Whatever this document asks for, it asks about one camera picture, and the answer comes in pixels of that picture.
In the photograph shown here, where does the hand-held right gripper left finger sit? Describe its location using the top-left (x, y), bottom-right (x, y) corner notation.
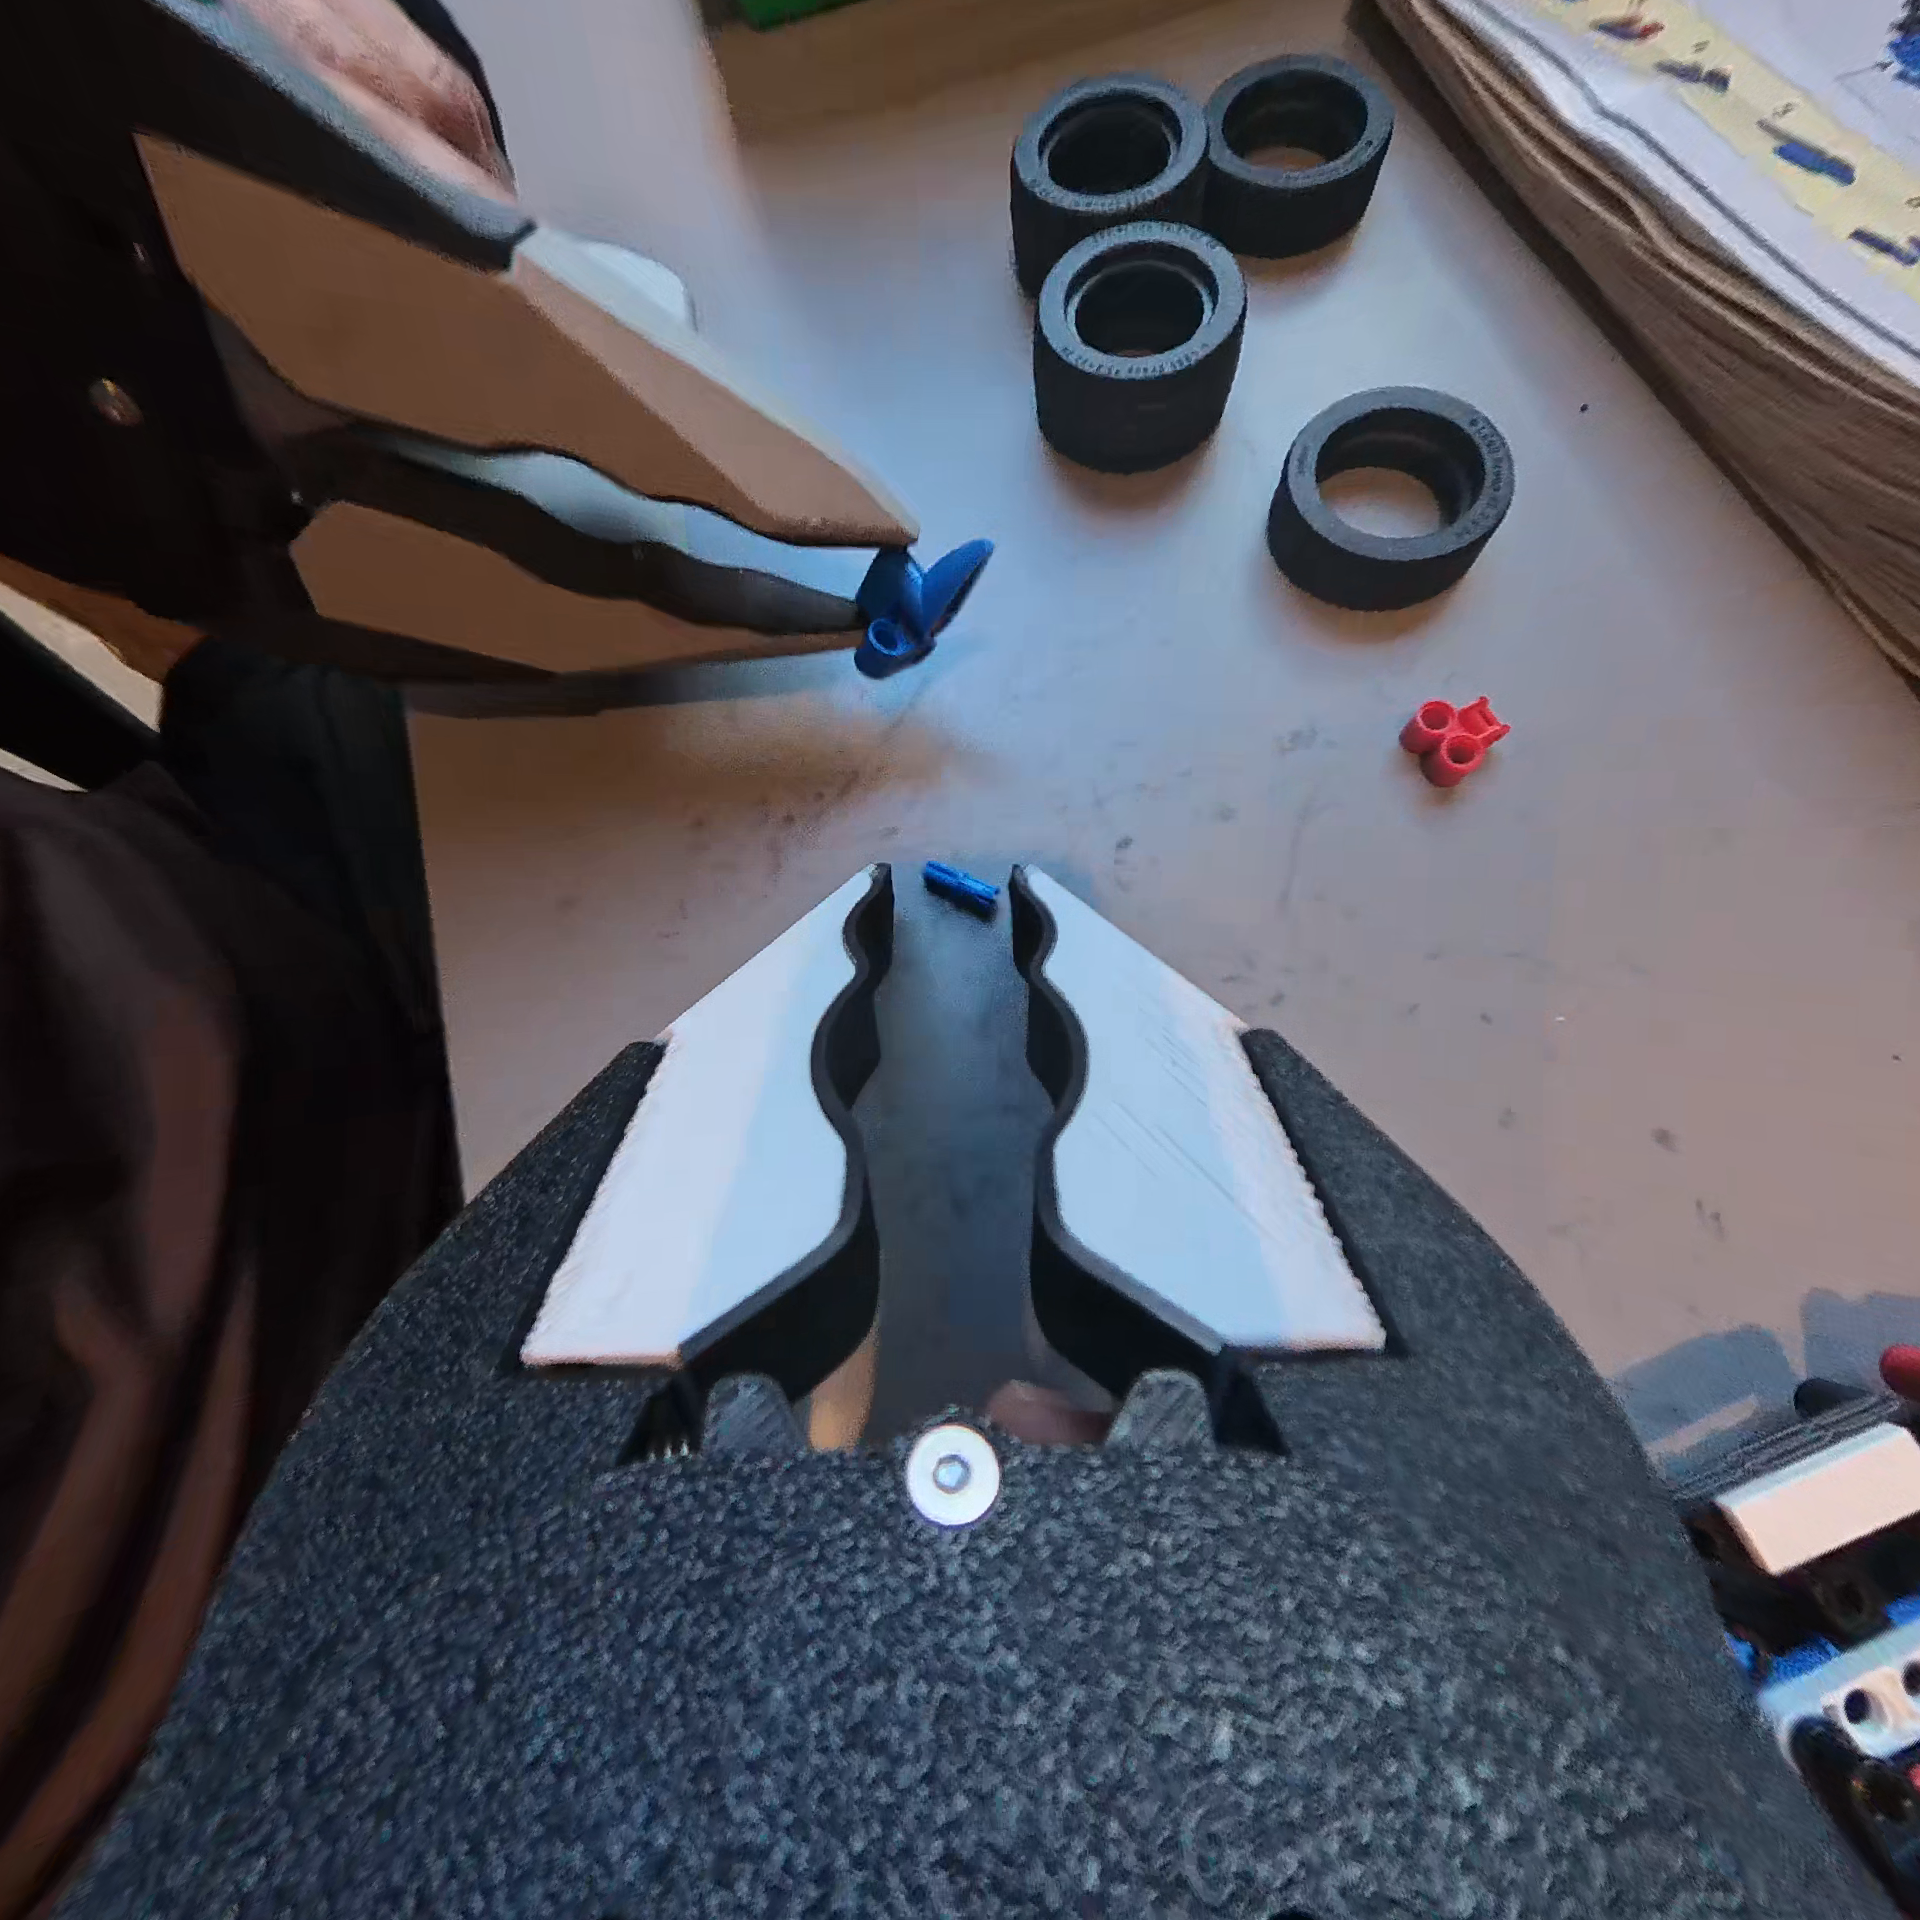
top-left (517, 863), bottom-right (900, 1369)

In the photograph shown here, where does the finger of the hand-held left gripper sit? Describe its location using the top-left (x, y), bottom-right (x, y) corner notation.
top-left (132, 136), bottom-right (923, 551)
top-left (286, 449), bottom-right (878, 682)

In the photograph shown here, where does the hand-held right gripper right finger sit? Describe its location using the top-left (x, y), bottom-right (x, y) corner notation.
top-left (1006, 863), bottom-right (1391, 1366)

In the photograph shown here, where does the blue pointed brick assembly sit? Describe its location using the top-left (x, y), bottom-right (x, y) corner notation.
top-left (852, 536), bottom-right (994, 682)

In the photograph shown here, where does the grey desk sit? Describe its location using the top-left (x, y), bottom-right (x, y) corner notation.
top-left (400, 0), bottom-right (1920, 1502)

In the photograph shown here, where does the person's left hand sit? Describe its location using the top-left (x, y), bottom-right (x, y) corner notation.
top-left (230, 0), bottom-right (525, 205)

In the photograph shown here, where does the beige wooden table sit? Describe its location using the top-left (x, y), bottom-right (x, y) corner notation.
top-left (707, 0), bottom-right (1360, 140)

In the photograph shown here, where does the small red connector brick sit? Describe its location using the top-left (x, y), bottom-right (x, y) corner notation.
top-left (1397, 696), bottom-right (1511, 793)

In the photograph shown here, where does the wide black rubber tyre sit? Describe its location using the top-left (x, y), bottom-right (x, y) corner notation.
top-left (1035, 220), bottom-right (1249, 473)
top-left (1008, 73), bottom-right (1213, 294)

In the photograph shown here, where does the person's brown shirt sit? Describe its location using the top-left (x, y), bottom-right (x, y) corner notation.
top-left (0, 770), bottom-right (459, 1905)

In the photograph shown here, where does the narrow black rubber tyre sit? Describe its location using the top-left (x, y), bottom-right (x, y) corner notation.
top-left (1205, 52), bottom-right (1397, 257)
top-left (1266, 384), bottom-right (1518, 613)

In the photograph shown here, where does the toy brick car model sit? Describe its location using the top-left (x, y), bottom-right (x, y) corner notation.
top-left (1667, 1342), bottom-right (1920, 1920)

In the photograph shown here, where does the open instruction book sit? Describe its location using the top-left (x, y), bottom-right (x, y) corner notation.
top-left (1374, 0), bottom-right (1920, 685)

